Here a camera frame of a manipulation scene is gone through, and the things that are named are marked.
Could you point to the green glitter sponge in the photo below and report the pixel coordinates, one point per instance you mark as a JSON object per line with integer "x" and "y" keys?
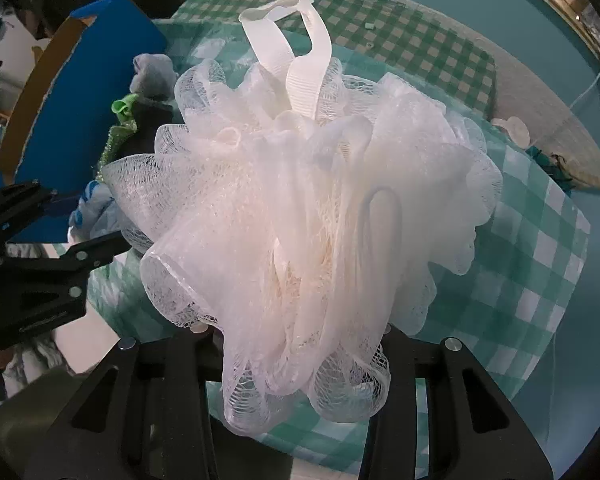
{"x": 117, "y": 136}

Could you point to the blue cardboard box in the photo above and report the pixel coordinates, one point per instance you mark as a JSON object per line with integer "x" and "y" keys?
{"x": 60, "y": 123}

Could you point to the rolled grey sock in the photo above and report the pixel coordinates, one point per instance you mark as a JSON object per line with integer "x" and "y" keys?
{"x": 154, "y": 76}

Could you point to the dark green checkered cloth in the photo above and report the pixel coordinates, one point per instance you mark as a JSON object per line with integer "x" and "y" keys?
{"x": 397, "y": 34}

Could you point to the white mesh bath loofah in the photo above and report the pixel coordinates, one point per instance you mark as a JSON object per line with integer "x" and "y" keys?
{"x": 299, "y": 212}

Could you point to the white blue striped cloth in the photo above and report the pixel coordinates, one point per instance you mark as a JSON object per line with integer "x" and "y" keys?
{"x": 96, "y": 215}

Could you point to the rolled green sock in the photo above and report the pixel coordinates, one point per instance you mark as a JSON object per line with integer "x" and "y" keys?
{"x": 122, "y": 109}

